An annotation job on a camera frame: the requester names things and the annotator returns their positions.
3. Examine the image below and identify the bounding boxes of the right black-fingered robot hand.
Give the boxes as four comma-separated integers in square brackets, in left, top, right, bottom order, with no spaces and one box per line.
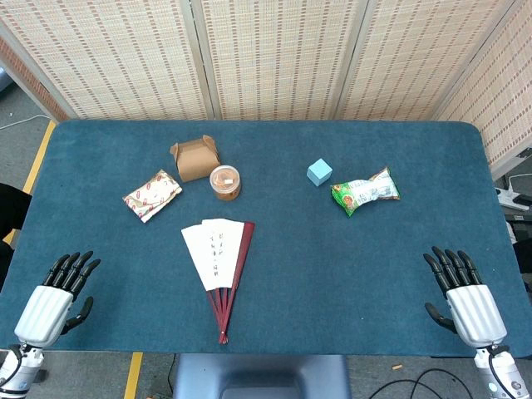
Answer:
[422,245,509,348]

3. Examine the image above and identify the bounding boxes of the left black-fingered robot hand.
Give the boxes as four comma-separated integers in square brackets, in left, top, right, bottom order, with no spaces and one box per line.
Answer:
[14,250,102,348]

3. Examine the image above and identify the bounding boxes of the red-ribbed paper folding fan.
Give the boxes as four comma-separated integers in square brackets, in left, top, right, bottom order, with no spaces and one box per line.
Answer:
[180,219,256,346]

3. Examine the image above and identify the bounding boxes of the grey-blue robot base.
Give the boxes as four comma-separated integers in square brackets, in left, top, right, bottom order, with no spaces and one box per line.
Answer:
[173,353,352,399]

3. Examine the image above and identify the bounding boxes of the black chair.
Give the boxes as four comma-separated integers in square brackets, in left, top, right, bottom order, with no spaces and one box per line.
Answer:
[0,181,33,288]

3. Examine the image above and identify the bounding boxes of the white power strip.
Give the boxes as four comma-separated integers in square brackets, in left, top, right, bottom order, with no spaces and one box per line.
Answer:
[495,185,532,209]

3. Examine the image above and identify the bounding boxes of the white red printed snack packet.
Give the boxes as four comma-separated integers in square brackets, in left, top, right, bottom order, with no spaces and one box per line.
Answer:
[122,169,183,224]

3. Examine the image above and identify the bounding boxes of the green white snack bag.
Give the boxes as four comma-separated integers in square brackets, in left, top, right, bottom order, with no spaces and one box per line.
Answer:
[330,166,401,219]

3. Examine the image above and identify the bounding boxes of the blue felt table cloth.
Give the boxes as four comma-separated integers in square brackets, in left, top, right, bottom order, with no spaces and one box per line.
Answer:
[0,120,532,359]

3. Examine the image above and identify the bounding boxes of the light blue cube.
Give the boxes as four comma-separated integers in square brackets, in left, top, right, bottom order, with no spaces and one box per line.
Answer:
[307,157,334,188]

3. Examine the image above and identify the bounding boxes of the brown cardboard takeout box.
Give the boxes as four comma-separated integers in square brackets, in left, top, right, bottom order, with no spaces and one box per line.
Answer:
[170,135,221,184]

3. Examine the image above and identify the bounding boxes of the woven bamboo screen panel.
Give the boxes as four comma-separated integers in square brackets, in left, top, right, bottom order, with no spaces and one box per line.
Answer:
[191,0,369,121]
[434,0,532,180]
[335,0,519,122]
[0,0,214,121]
[0,20,70,122]

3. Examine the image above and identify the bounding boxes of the round clear tub orange contents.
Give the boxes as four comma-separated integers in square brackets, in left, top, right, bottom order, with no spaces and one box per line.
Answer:
[209,165,242,203]

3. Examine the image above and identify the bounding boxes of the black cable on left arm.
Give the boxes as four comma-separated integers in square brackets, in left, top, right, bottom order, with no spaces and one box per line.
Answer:
[0,343,24,388]

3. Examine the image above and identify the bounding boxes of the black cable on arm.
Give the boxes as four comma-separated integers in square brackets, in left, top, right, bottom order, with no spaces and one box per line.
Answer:
[0,343,24,388]
[486,344,519,399]

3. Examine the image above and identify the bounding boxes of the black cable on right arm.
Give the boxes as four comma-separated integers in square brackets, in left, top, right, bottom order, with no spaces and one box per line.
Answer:
[486,344,519,399]

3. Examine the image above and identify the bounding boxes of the black floor cable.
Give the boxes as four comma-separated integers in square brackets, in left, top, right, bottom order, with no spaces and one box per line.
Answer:
[365,367,479,399]

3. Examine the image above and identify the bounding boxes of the white floor cable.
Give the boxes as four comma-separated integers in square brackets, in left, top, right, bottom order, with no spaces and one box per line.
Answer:
[0,115,47,131]

